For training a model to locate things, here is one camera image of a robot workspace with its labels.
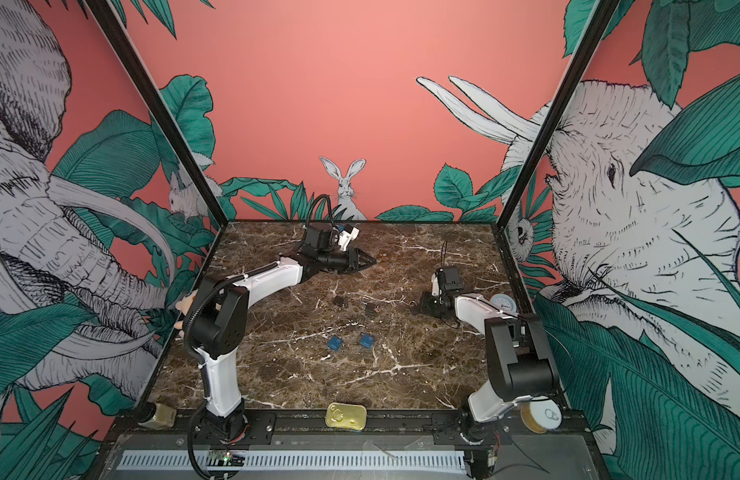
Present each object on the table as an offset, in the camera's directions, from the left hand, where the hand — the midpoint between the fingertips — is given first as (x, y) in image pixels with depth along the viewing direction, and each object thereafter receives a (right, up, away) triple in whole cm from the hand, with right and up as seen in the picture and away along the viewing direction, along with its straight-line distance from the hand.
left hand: (376, 258), depth 86 cm
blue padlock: (-13, -26, +2) cm, 29 cm away
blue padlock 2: (-3, -25, +2) cm, 25 cm away
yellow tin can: (-7, -39, -13) cm, 42 cm away
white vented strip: (-18, -48, -16) cm, 54 cm away
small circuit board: (-35, -49, -15) cm, 62 cm away
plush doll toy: (-59, -14, +3) cm, 60 cm away
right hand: (+14, -14, +8) cm, 21 cm away
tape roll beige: (+42, -39, -13) cm, 58 cm away
